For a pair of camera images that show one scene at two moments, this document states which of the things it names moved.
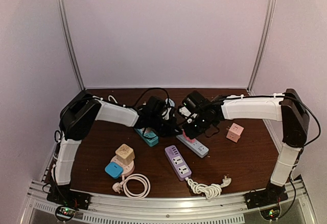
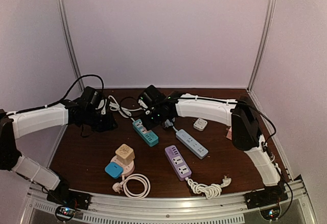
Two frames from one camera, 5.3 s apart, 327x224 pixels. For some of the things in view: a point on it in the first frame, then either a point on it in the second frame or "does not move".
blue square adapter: x=114 y=170 does not move
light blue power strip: x=196 y=147 does not move
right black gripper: x=190 y=132 -> x=148 y=125
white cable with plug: x=210 y=191 does not move
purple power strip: x=178 y=164 does not move
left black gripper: x=172 y=127 -> x=108 y=125
